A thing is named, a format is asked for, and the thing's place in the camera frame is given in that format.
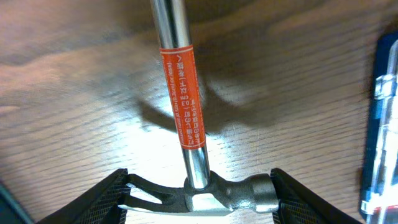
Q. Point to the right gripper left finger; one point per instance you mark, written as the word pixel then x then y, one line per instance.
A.
pixel 99 204

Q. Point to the blue precision screwdriver case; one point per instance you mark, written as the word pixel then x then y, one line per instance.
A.
pixel 379 178

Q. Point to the small hammer orange label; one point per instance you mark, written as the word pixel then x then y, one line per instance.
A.
pixel 204 192

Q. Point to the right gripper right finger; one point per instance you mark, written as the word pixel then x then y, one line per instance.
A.
pixel 299 205

